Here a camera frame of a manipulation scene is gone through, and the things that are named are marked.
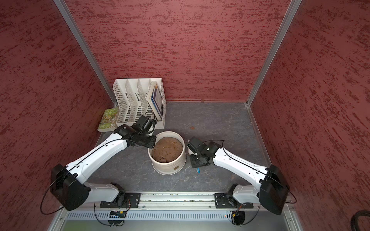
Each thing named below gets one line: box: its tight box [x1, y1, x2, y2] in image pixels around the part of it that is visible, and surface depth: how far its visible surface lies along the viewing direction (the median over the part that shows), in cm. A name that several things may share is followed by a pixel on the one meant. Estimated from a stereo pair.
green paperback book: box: [97, 107, 119, 133], surface depth 105 cm
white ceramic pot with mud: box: [147, 130, 187, 176], surface depth 83 cm
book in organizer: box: [145, 80, 163, 121], surface depth 97 cm
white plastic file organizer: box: [112, 77, 167, 130], surface depth 106 cm
